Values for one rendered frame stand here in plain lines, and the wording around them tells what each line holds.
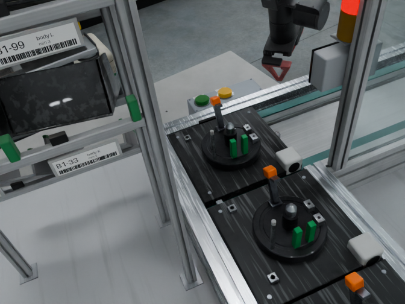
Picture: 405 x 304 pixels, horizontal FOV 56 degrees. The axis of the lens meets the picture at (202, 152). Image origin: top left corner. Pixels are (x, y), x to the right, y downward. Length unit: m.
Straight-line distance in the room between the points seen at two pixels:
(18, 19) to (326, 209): 0.63
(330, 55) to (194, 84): 0.69
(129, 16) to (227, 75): 0.96
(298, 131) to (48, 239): 0.68
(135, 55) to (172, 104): 0.82
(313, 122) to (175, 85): 0.51
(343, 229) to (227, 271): 0.24
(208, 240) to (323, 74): 0.38
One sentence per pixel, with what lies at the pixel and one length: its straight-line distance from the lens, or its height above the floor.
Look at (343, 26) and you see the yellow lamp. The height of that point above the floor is 1.29.
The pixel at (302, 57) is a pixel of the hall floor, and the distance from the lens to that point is 3.10.
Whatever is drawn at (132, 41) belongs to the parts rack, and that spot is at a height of 1.42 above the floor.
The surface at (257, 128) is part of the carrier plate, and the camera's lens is 0.97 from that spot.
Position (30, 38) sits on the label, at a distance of 0.42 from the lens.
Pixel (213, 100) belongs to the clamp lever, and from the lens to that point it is 0.90.
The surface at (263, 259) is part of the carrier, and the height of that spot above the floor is 0.97.
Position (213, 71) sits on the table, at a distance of 1.39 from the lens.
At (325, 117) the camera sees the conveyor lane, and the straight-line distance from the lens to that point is 1.10.
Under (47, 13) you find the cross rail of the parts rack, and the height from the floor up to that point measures 1.47.
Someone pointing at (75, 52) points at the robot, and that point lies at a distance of 1.28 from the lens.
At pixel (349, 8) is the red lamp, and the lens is 0.70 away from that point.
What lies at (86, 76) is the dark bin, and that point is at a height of 1.35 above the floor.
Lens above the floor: 1.61
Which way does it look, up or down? 45 degrees down
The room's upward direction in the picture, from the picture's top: 8 degrees counter-clockwise
